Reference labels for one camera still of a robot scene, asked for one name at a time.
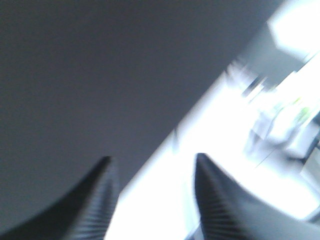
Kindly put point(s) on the grey fridge door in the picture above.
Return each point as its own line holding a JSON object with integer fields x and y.
{"x": 81, "y": 79}

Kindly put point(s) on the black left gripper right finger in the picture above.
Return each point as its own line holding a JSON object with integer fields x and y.
{"x": 229, "y": 212}

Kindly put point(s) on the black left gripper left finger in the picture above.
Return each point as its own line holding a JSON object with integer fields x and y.
{"x": 84, "y": 213}

